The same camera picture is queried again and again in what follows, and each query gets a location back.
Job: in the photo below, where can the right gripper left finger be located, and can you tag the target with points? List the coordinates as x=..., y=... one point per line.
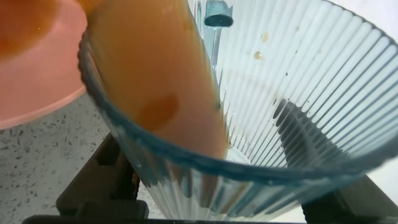
x=93, y=186

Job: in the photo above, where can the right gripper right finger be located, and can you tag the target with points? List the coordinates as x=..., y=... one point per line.
x=357, y=208

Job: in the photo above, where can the orange brown liquid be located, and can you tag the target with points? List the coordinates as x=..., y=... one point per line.
x=149, y=62

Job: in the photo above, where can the ribbed clear blue cup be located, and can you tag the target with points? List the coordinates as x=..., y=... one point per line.
x=311, y=77

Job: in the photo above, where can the pink bowl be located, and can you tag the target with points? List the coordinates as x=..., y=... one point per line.
x=40, y=84

